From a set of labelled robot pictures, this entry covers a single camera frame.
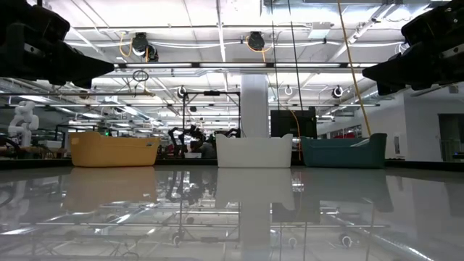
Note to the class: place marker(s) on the black background robot arm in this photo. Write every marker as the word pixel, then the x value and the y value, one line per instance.
pixel 185 136
pixel 228 132

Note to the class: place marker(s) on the orange plastic bin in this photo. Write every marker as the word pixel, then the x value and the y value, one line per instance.
pixel 112 150

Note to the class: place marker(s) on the silver ventilation duct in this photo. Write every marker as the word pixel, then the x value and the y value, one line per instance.
pixel 369 95

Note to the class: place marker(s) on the long ceiling light strip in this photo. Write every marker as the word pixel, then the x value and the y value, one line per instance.
pixel 232 65

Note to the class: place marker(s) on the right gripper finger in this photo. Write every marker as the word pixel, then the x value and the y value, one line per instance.
pixel 417 69

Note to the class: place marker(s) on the black background station frame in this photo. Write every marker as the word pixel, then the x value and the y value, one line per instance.
pixel 212 93

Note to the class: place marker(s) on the person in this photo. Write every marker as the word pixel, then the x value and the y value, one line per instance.
pixel 204 149

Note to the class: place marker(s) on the black monitor screen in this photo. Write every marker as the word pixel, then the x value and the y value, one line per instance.
pixel 290 123

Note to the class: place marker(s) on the teal plastic bin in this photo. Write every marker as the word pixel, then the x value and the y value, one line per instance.
pixel 344 154

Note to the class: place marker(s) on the white plastic bin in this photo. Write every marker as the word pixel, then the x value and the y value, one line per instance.
pixel 253 150

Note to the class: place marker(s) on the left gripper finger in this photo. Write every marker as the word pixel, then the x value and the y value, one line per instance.
pixel 83 70

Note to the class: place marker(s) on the white building column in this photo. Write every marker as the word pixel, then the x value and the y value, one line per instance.
pixel 254 108

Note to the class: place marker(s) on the white robot figure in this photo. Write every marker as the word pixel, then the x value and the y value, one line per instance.
pixel 23 123

